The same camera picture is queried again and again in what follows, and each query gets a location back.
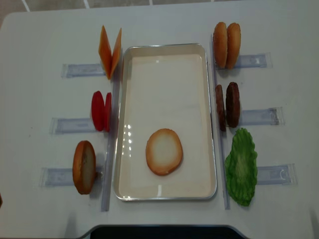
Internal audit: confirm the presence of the bun slice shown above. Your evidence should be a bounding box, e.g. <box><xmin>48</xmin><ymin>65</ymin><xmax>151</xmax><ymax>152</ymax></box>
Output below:
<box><xmin>213</xmin><ymin>22</ymin><xmax>228</xmax><ymax>69</ymax></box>
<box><xmin>226</xmin><ymin>22</ymin><xmax>241</xmax><ymax>69</ymax></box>

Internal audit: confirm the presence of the orange cheese slice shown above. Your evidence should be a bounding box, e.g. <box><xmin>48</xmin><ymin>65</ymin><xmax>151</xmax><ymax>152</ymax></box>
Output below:
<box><xmin>110</xmin><ymin>28</ymin><xmax>122</xmax><ymax>77</ymax></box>
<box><xmin>98</xmin><ymin>26</ymin><xmax>112</xmax><ymax>80</ymax></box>

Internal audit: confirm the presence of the bread slice on tray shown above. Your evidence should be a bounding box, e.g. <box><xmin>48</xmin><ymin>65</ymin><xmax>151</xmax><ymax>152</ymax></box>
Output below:
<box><xmin>146</xmin><ymin>128</ymin><xmax>183</xmax><ymax>176</ymax></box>

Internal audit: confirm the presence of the left bun slice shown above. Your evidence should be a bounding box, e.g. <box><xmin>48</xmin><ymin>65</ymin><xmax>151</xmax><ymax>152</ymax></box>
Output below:
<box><xmin>213</xmin><ymin>22</ymin><xmax>228</xmax><ymax>69</ymax></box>

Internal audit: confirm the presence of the clear cheese holder track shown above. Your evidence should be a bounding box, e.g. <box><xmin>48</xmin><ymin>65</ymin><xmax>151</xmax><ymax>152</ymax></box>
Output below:
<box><xmin>61</xmin><ymin>63</ymin><xmax>106</xmax><ymax>78</ymax></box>

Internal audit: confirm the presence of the right brown meat patty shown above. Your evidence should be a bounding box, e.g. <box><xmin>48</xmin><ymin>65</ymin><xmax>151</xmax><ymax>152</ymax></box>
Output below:
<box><xmin>226</xmin><ymin>82</ymin><xmax>241</xmax><ymax>128</ymax></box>

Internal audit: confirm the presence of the clear right long rail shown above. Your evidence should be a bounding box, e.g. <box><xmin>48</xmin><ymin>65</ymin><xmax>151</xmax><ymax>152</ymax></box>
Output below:
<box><xmin>210</xmin><ymin>34</ymin><xmax>230</xmax><ymax>210</ymax></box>

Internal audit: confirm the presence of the brown meat patty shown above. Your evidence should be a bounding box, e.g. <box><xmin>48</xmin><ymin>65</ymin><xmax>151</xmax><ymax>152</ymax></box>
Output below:
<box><xmin>215</xmin><ymin>85</ymin><xmax>226</xmax><ymax>131</ymax></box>
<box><xmin>226</xmin><ymin>82</ymin><xmax>241</xmax><ymax>128</ymax></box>

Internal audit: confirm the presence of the clear left long rail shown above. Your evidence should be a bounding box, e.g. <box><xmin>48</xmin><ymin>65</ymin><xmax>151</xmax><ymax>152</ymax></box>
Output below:
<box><xmin>101</xmin><ymin>49</ymin><xmax>123</xmax><ymax>212</ymax></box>

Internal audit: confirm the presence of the clear bread holder track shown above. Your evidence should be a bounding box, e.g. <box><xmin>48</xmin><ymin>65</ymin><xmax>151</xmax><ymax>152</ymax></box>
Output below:
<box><xmin>39</xmin><ymin>166</ymin><xmax>103</xmax><ymax>188</ymax></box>

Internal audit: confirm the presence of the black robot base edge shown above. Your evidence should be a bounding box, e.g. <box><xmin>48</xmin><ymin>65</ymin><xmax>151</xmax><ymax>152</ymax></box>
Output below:
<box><xmin>85</xmin><ymin>225</ymin><xmax>246</xmax><ymax>239</ymax></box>

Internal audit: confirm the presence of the clear patty holder track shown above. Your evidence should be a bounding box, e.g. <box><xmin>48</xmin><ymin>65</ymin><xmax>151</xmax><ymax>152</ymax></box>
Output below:
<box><xmin>239</xmin><ymin>107</ymin><xmax>285</xmax><ymax>126</ymax></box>

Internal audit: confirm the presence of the right orange cheese slice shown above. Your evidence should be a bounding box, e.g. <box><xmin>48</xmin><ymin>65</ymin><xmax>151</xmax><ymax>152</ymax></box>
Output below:
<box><xmin>110</xmin><ymin>28</ymin><xmax>122</xmax><ymax>77</ymax></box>

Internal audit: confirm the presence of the green lettuce leaf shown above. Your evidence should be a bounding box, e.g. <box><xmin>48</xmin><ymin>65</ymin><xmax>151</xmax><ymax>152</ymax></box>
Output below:
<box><xmin>225</xmin><ymin>128</ymin><xmax>258</xmax><ymax>207</ymax></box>

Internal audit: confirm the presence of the clear bun holder track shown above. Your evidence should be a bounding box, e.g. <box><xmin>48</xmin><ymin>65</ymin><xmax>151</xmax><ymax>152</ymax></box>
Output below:
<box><xmin>214</xmin><ymin>52</ymin><xmax>273</xmax><ymax>70</ymax></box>

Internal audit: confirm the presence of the clear tomato holder track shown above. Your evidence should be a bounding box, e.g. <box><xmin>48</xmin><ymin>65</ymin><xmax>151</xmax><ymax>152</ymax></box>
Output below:
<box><xmin>49</xmin><ymin>118</ymin><xmax>97</xmax><ymax>134</ymax></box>

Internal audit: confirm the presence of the white metal tray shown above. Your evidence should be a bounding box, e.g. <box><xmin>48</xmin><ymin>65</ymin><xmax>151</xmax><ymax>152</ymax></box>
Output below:
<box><xmin>114</xmin><ymin>43</ymin><xmax>217</xmax><ymax>201</ymax></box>

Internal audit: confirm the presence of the standing bread slice left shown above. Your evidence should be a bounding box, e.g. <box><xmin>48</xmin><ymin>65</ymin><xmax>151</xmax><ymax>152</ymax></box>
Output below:
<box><xmin>72</xmin><ymin>140</ymin><xmax>96</xmax><ymax>195</ymax></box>

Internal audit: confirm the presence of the clear long rail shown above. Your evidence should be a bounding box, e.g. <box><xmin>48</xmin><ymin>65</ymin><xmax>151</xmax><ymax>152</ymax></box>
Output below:
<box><xmin>210</xmin><ymin>34</ymin><xmax>230</xmax><ymax>210</ymax></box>
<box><xmin>101</xmin><ymin>49</ymin><xmax>123</xmax><ymax>212</ymax></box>

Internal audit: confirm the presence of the right red tomato slice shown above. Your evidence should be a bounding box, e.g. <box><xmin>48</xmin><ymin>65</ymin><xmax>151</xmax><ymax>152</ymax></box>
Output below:
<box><xmin>104</xmin><ymin>93</ymin><xmax>112</xmax><ymax>132</ymax></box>

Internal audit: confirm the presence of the right bun slice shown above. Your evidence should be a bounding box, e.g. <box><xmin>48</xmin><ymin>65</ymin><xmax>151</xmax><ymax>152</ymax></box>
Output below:
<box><xmin>226</xmin><ymin>22</ymin><xmax>241</xmax><ymax>69</ymax></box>

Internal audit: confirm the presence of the left orange cheese slice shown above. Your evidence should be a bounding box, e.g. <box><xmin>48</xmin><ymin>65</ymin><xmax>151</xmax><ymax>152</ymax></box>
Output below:
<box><xmin>98</xmin><ymin>26</ymin><xmax>112</xmax><ymax>80</ymax></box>

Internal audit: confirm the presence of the clear lettuce holder track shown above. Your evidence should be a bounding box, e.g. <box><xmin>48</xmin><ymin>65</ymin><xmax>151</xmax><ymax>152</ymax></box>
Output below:
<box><xmin>257</xmin><ymin>163</ymin><xmax>298</xmax><ymax>185</ymax></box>

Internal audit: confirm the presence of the left brown meat patty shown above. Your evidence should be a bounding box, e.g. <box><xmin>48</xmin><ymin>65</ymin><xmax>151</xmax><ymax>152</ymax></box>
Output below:
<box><xmin>215</xmin><ymin>85</ymin><xmax>226</xmax><ymax>131</ymax></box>

